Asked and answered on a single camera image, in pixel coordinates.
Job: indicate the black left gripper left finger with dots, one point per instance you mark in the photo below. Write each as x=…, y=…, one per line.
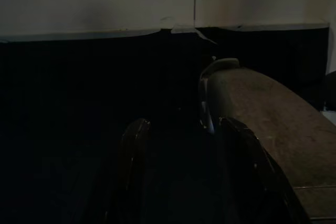
x=134, y=145

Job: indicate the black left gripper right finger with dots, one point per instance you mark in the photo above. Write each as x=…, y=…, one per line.
x=246, y=161

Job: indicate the brown wooden rounded table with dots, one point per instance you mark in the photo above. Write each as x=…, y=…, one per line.
x=278, y=119

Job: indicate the torn white tape strip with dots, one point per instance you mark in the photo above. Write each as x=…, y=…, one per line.
x=187, y=29

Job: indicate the white cabinet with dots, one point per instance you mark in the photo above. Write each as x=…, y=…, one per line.
x=105, y=1

